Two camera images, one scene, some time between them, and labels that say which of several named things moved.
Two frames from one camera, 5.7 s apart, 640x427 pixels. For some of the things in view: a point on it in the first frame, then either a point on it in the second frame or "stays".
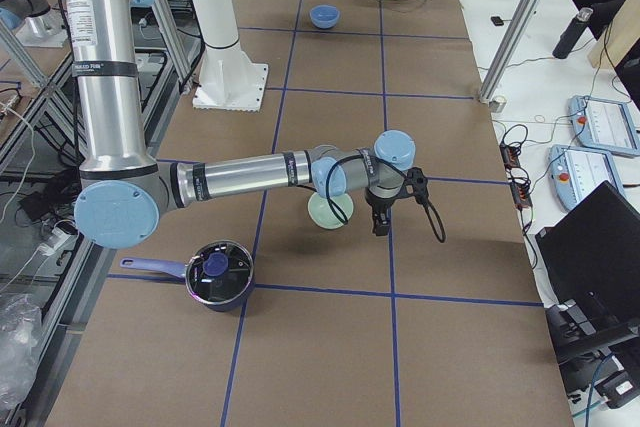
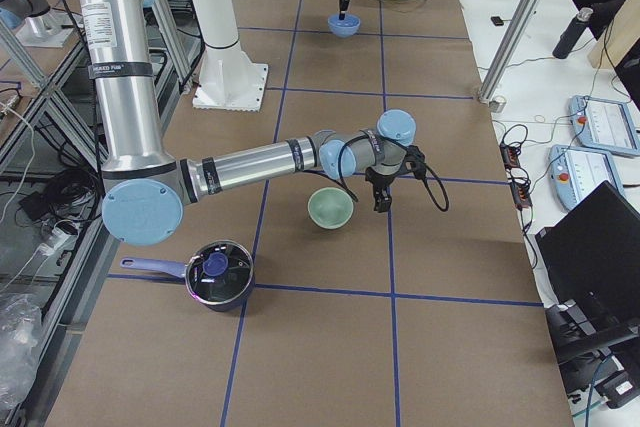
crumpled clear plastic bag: (20, 329) stays
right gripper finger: (377, 227) → (379, 202)
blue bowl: (324, 16) → (344, 28)
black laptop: (589, 265) stays
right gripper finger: (385, 225) → (386, 202)
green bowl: (323, 213) stays
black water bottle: (572, 34) stays
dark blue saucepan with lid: (220, 275) stays
